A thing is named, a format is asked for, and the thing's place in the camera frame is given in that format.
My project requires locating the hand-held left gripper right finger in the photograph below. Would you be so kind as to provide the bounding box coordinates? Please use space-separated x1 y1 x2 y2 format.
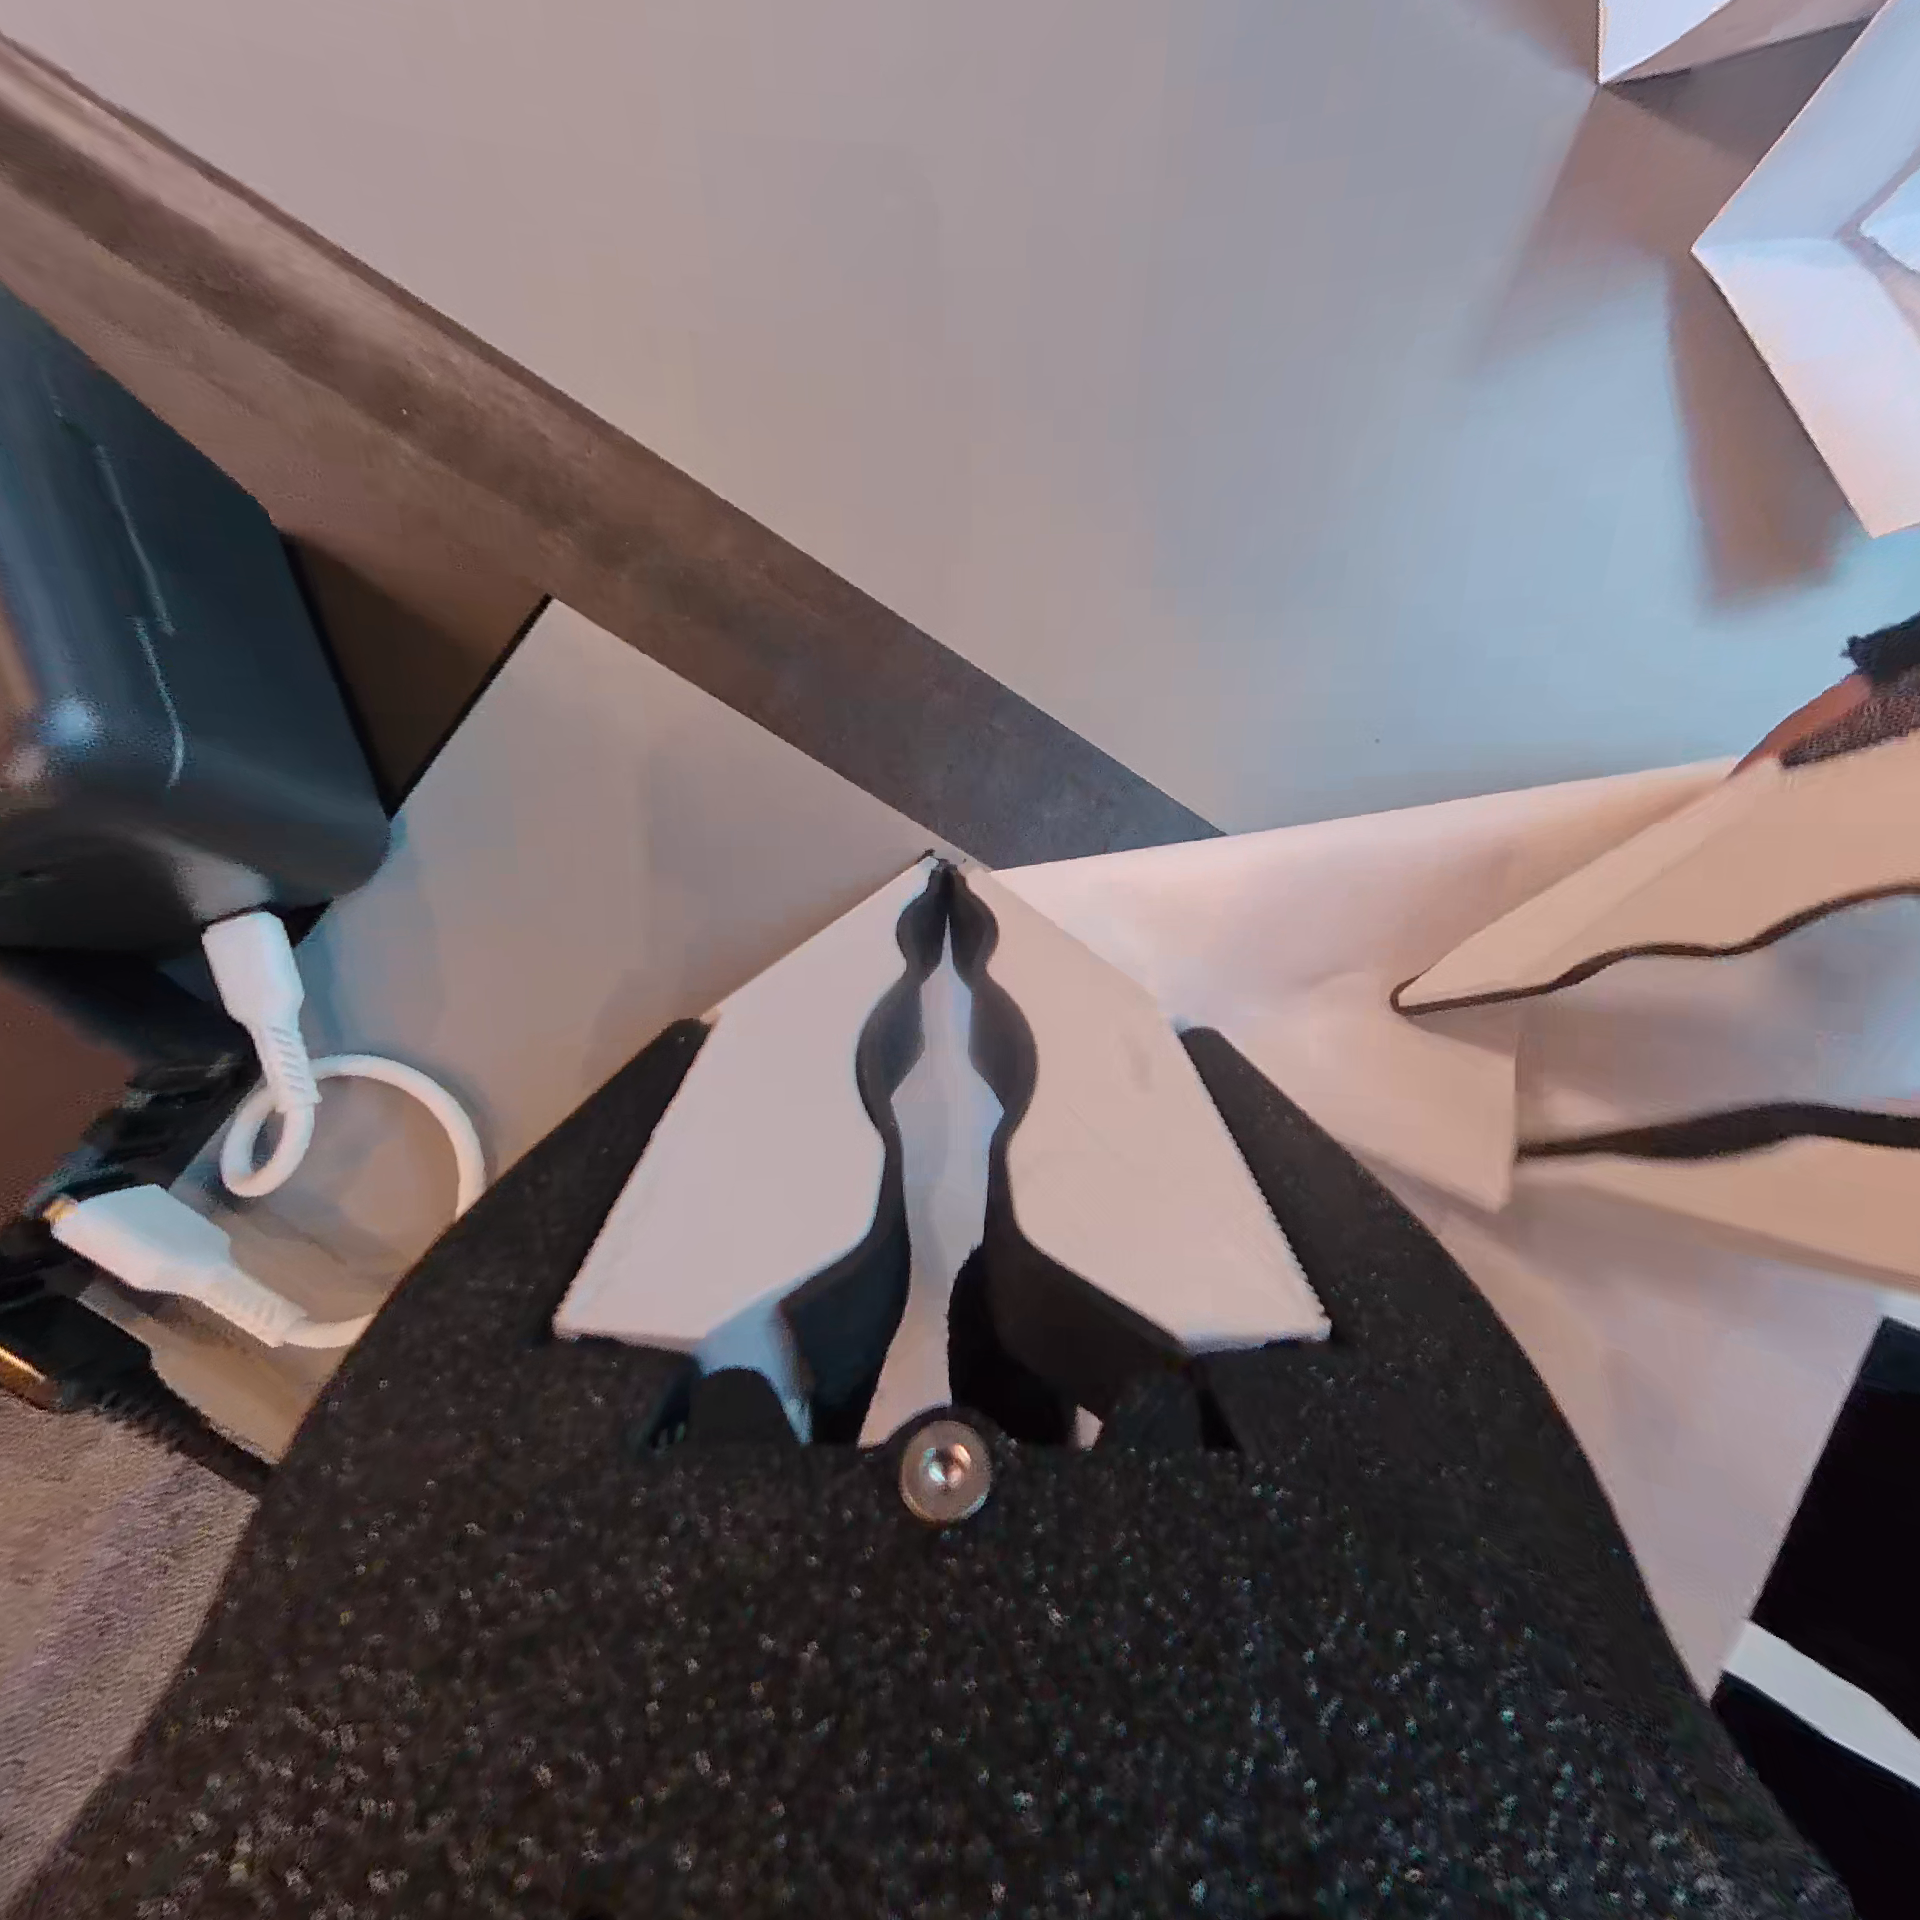
947 864 1335 1451

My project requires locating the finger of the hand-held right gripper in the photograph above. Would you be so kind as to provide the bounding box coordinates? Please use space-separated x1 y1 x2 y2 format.
1517 1102 1920 1297
1392 736 1920 1016

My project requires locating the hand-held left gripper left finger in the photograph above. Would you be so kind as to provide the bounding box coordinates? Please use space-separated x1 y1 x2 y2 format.
548 860 955 1451

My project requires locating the white paper sheet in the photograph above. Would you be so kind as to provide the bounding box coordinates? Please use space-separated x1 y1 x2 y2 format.
856 759 1920 1752

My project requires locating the white desk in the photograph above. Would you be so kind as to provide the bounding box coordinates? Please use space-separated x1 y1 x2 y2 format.
0 0 1920 1462

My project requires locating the person's black clothing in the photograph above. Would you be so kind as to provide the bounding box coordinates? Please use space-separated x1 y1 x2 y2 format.
1711 1321 1920 1920

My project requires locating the dark electronic device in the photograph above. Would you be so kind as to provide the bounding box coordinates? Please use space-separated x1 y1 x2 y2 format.
0 1037 264 1421

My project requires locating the short white cable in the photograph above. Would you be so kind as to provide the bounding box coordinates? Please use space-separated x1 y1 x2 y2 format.
54 909 489 1352

